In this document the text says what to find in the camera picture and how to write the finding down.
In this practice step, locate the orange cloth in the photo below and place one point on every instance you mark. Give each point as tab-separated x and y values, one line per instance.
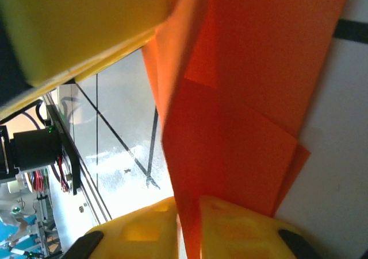
244	69

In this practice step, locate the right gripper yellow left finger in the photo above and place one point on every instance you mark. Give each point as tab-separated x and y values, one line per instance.
138	236

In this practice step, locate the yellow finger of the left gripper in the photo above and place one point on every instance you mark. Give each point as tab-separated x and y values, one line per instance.
86	17
86	69

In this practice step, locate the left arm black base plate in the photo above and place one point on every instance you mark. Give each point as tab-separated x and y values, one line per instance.
67	155

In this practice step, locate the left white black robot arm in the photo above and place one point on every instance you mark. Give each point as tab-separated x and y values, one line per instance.
34	150

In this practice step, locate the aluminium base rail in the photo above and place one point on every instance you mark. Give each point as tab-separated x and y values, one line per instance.
89	196

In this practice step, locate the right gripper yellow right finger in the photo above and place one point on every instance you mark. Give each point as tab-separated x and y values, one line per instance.
244	236

